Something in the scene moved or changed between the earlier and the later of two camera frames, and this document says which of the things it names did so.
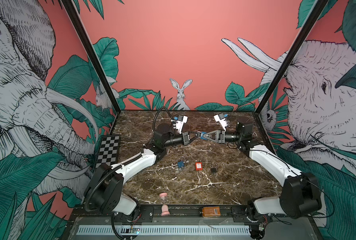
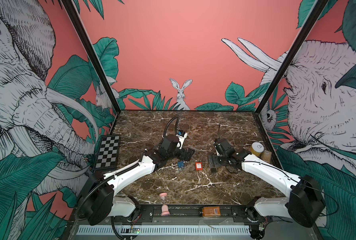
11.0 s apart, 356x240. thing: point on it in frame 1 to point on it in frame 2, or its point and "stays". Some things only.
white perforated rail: x=107 y=229 stays
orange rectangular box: x=211 y=211 stays
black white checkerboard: x=109 y=151 stays
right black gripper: x=221 y=136 to x=215 y=159
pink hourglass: x=165 y=212 stays
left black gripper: x=185 y=137 to x=189 y=154
